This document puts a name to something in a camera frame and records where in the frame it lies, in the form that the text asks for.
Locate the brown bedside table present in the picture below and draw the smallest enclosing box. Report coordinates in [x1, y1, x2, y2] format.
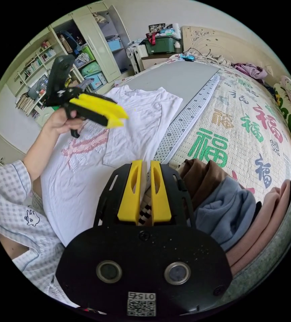
[141, 53, 177, 71]

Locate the white shirt with pink print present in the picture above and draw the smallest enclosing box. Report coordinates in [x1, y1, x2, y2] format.
[40, 85, 184, 247]

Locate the green storage box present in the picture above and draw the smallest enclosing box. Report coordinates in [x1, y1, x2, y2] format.
[144, 22, 183, 55]

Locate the bed with printed quilt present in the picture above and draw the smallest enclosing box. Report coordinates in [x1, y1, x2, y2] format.
[114, 25, 291, 202]

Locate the beige crumpled cloth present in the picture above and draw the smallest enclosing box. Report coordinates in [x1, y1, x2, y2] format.
[193, 52, 234, 67]

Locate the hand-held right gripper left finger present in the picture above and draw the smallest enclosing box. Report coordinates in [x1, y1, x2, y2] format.
[117, 160, 143, 226]

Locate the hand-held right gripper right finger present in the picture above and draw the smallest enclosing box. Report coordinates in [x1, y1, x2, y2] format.
[150, 160, 172, 226]

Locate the person's left forearm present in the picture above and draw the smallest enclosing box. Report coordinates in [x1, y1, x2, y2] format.
[23, 125, 61, 181]

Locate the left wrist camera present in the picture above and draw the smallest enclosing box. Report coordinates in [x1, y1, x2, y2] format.
[46, 54, 76, 99]

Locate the pale green cupboard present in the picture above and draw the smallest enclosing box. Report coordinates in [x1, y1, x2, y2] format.
[51, 0, 132, 95]

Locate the grey flat board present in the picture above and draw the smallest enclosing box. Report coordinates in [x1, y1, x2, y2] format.
[115, 60, 221, 126]

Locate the purple garment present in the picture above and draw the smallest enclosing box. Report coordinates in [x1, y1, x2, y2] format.
[232, 63, 268, 84]

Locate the white dotted cloth strip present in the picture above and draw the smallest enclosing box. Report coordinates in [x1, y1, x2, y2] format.
[151, 74, 221, 164]

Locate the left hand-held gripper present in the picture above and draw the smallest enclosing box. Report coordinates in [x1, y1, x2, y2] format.
[44, 78, 130, 139]

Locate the yellow pillow with green print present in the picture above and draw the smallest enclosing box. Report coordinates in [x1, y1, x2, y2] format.
[273, 83, 291, 151]

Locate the person's left hand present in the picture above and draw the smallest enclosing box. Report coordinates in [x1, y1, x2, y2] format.
[44, 107, 85, 136]

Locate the pale green bookshelf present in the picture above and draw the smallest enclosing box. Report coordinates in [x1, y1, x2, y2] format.
[5, 33, 85, 126]

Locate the white radiator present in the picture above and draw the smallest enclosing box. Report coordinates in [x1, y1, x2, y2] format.
[127, 45, 149, 73]

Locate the pile of clothes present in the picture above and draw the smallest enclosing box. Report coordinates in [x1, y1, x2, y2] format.
[140, 145, 291, 302]

